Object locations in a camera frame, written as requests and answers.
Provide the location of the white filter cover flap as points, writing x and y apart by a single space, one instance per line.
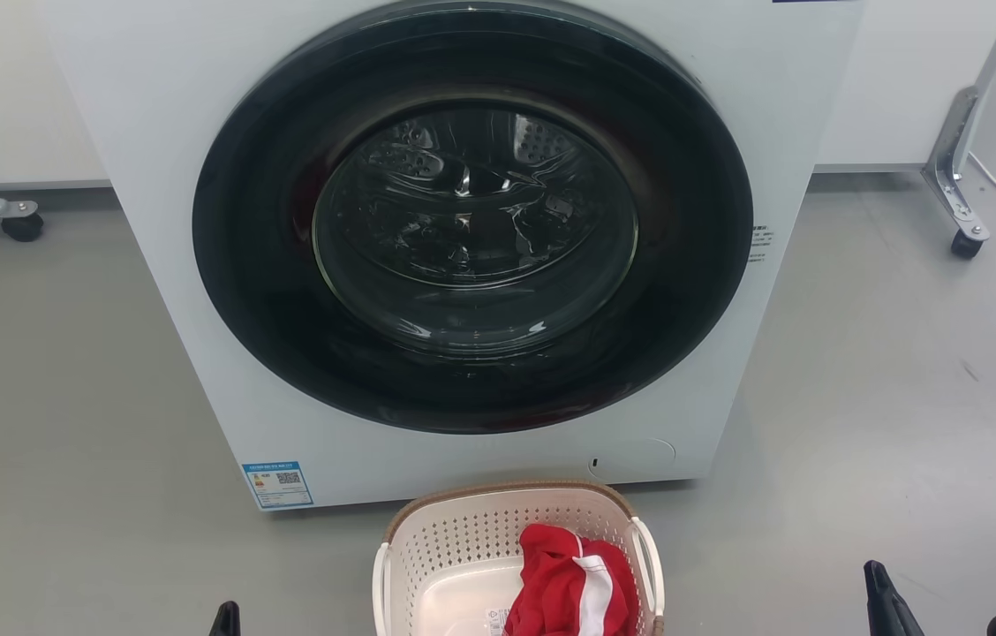
635 459

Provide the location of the red and white garment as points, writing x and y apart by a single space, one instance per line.
555 583

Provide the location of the white perforated laundry basket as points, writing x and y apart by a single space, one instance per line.
449 543

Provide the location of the blue energy label sticker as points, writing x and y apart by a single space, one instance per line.
277 486

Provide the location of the round black washer door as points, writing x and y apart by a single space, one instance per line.
251 265

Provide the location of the white front-load washing machine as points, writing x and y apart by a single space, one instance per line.
154 177

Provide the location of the white printed care label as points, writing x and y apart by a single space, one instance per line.
497 619

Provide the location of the black caster wheel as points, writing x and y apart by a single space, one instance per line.
23 228
966 245

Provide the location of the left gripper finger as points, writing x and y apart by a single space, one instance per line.
227 621

